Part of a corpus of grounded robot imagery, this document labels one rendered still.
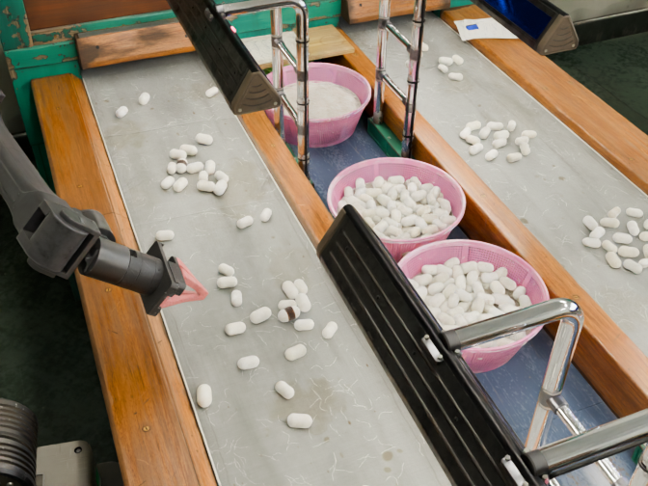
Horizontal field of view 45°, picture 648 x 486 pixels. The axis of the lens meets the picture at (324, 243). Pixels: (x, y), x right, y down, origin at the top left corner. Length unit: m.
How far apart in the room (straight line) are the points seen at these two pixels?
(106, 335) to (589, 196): 0.97
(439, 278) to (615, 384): 0.34
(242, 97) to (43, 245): 0.38
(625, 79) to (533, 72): 1.77
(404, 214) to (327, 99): 0.46
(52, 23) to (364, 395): 1.19
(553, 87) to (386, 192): 0.56
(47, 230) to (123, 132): 0.76
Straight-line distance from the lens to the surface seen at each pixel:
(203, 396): 1.19
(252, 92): 1.23
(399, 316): 0.83
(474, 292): 1.39
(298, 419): 1.16
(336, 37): 2.08
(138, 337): 1.28
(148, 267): 1.14
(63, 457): 1.53
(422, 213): 1.54
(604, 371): 1.34
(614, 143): 1.80
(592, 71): 3.78
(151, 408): 1.19
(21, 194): 1.14
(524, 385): 1.35
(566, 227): 1.57
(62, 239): 1.07
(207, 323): 1.32
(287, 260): 1.42
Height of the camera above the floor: 1.69
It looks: 41 degrees down
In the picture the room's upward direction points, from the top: 1 degrees clockwise
